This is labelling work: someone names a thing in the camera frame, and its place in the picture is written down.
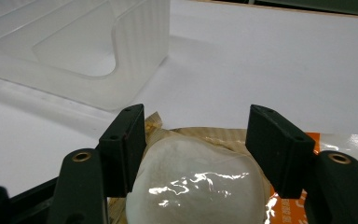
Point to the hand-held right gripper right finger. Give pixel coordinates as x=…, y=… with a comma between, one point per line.
x=279, y=149

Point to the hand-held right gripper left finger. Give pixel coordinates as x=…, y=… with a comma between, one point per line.
x=122, y=149

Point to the clear white bun packet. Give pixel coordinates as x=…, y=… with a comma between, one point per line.
x=195, y=183

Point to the translucent plastic container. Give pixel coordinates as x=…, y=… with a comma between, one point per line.
x=84, y=46

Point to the orange and white snack packet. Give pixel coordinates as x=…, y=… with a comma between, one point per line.
x=348, y=143

